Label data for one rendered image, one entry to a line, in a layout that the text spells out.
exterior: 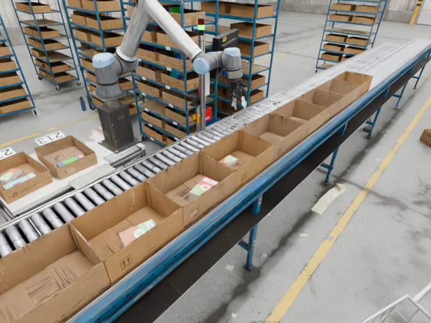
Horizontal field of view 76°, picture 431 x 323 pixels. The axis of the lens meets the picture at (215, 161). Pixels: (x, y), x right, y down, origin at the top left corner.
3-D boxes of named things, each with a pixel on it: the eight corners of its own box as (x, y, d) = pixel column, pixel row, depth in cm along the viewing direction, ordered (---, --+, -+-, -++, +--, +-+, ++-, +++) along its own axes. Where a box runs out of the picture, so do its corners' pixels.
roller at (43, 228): (40, 216, 167) (36, 209, 164) (79, 267, 139) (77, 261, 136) (31, 220, 164) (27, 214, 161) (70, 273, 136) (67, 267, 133)
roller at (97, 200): (90, 190, 187) (88, 184, 184) (135, 231, 159) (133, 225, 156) (83, 194, 184) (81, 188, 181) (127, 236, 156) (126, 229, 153)
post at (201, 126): (204, 134, 262) (204, 33, 212) (208, 135, 260) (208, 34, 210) (195, 138, 255) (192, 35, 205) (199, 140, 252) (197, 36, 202)
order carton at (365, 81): (342, 84, 320) (346, 70, 311) (368, 91, 304) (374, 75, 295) (328, 93, 296) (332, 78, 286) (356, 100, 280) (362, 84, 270)
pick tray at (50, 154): (74, 145, 226) (71, 134, 220) (99, 163, 205) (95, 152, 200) (38, 159, 208) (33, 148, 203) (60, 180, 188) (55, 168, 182)
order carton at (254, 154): (237, 149, 199) (238, 129, 190) (271, 165, 183) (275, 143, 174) (199, 173, 175) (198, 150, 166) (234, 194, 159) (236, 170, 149)
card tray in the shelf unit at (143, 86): (138, 89, 339) (136, 81, 333) (157, 83, 358) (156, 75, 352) (159, 97, 317) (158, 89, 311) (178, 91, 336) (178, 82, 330)
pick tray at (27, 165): (27, 161, 205) (22, 150, 200) (54, 181, 187) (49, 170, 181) (-17, 181, 186) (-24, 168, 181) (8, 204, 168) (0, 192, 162)
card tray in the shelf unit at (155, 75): (135, 72, 328) (134, 64, 323) (156, 67, 347) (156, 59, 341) (155, 80, 305) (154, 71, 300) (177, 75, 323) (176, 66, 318)
